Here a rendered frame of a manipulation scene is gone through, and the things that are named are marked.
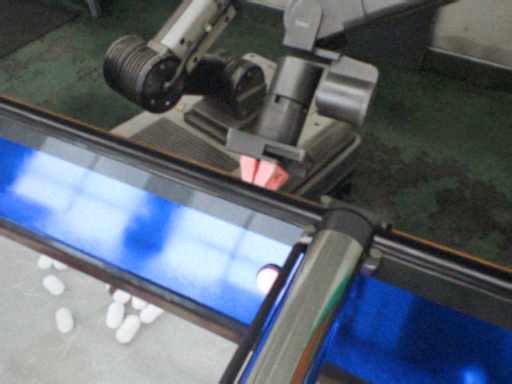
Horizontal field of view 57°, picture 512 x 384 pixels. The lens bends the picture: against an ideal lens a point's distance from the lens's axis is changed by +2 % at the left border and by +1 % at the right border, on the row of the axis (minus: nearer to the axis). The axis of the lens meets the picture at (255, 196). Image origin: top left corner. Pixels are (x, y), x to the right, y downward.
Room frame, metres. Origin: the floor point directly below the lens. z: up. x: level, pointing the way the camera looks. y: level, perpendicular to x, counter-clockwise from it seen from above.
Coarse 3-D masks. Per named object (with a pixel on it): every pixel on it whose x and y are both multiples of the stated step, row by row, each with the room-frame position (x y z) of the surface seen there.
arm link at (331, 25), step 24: (336, 0) 0.53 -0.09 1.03; (360, 0) 0.52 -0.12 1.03; (384, 0) 0.52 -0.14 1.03; (408, 0) 0.52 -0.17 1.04; (432, 0) 0.52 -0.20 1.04; (456, 0) 0.53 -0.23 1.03; (288, 24) 0.53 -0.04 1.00; (336, 24) 0.51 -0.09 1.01; (360, 24) 0.51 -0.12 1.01; (384, 24) 0.53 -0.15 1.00; (336, 48) 0.55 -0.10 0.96
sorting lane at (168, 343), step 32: (0, 256) 0.39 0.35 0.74; (32, 256) 0.39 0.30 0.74; (0, 288) 0.34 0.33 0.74; (32, 288) 0.34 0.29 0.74; (64, 288) 0.34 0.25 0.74; (96, 288) 0.34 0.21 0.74; (0, 320) 0.29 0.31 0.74; (32, 320) 0.29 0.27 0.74; (96, 320) 0.29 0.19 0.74; (160, 320) 0.29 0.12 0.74; (0, 352) 0.25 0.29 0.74; (32, 352) 0.25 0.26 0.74; (64, 352) 0.25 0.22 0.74; (96, 352) 0.25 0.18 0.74; (128, 352) 0.25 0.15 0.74; (160, 352) 0.25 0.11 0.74; (192, 352) 0.25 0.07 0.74; (224, 352) 0.25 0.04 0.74
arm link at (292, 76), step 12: (288, 60) 0.51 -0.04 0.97; (300, 60) 0.50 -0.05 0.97; (276, 72) 0.51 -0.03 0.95; (288, 72) 0.50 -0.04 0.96; (300, 72) 0.49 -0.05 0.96; (312, 72) 0.50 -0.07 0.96; (324, 72) 0.49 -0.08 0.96; (276, 84) 0.49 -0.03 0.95; (288, 84) 0.48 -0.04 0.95; (300, 84) 0.48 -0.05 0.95; (312, 84) 0.49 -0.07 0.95; (288, 96) 0.47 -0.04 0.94; (300, 96) 0.47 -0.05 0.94; (312, 96) 0.49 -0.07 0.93
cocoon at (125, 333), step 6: (126, 318) 0.28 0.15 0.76; (132, 318) 0.28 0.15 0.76; (138, 318) 0.28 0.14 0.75; (126, 324) 0.27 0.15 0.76; (132, 324) 0.27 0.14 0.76; (138, 324) 0.28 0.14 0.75; (120, 330) 0.27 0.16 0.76; (126, 330) 0.27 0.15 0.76; (132, 330) 0.27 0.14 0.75; (120, 336) 0.26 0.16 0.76; (126, 336) 0.26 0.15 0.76; (132, 336) 0.26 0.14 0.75; (126, 342) 0.26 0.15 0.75
